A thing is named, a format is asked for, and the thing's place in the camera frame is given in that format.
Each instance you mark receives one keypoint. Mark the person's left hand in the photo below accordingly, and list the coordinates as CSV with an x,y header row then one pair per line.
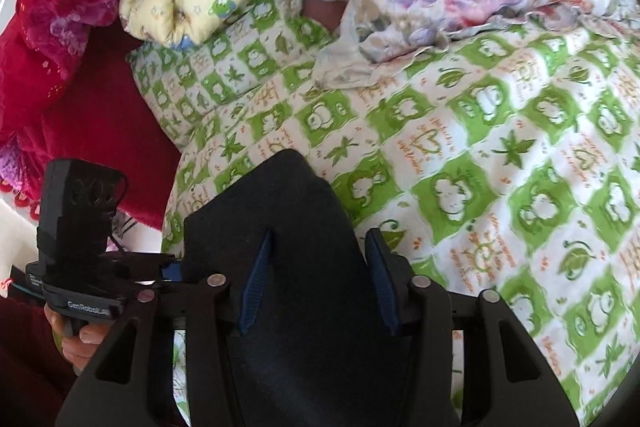
x,y
75,352

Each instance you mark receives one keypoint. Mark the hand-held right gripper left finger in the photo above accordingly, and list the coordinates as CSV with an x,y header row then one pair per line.
x,y
254,287

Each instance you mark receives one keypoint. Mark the person's left forearm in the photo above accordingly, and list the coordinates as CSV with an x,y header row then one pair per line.
x,y
25,367

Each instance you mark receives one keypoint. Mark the green printed bed quilt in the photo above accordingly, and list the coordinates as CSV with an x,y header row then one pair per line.
x,y
450,147

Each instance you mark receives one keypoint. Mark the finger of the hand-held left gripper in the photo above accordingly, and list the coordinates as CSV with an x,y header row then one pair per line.
x,y
172,271

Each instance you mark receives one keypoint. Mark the dark red bed sheet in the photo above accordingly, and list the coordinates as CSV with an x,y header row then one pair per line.
x,y
110,122

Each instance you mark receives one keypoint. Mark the white cloth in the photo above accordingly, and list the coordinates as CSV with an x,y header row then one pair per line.
x,y
15,237

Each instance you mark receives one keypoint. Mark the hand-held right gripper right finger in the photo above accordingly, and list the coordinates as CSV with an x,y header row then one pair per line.
x,y
382,287

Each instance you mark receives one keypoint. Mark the black pants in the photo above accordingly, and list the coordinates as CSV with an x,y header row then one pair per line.
x,y
310,217

